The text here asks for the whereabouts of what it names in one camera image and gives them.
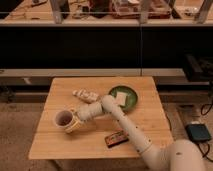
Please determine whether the beige plush toy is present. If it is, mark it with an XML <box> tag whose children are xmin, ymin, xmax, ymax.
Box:
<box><xmin>72</xmin><ymin>89</ymin><xmax>99</xmax><ymax>103</ymax></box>

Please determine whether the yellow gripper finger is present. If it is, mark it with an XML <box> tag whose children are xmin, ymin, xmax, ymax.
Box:
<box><xmin>68</xmin><ymin>108</ymin><xmax>77</xmax><ymax>114</ymax></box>
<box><xmin>65</xmin><ymin>119</ymin><xmax>81</xmax><ymax>133</ymax></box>

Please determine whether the green plate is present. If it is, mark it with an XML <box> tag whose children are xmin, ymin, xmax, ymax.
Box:
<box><xmin>109</xmin><ymin>85</ymin><xmax>138</xmax><ymax>112</ymax></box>

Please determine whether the black power adapter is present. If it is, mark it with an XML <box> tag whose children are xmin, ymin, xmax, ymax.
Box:
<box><xmin>185</xmin><ymin>124</ymin><xmax>212</xmax><ymax>142</ymax></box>

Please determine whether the wooden table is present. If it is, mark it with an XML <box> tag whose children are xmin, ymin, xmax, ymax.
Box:
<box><xmin>29</xmin><ymin>77</ymin><xmax>173</xmax><ymax>160</ymax></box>

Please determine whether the black orange snack box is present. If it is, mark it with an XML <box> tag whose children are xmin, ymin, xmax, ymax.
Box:
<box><xmin>105</xmin><ymin>131</ymin><xmax>128</xmax><ymax>148</ymax></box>

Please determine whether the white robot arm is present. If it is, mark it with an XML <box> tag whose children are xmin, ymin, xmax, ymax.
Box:
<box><xmin>66</xmin><ymin>95</ymin><xmax>206</xmax><ymax>171</ymax></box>

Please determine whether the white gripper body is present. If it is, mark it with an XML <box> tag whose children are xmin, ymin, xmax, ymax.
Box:
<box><xmin>77</xmin><ymin>102</ymin><xmax>103</xmax><ymax>121</ymax></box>

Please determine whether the long wooden workbench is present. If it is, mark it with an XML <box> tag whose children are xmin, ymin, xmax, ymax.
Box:
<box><xmin>0</xmin><ymin>0</ymin><xmax>213</xmax><ymax>27</ymax></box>

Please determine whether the white sponge on plate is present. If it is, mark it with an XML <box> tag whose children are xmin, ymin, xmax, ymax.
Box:
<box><xmin>116</xmin><ymin>92</ymin><xmax>127</xmax><ymax>106</ymax></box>

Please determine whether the black box on shelf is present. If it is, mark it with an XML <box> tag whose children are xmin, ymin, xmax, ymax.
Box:
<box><xmin>183</xmin><ymin>54</ymin><xmax>213</xmax><ymax>82</ymax></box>

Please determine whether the black cable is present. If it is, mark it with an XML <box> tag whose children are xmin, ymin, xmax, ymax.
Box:
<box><xmin>199</xmin><ymin>99</ymin><xmax>213</xmax><ymax>164</ymax></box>

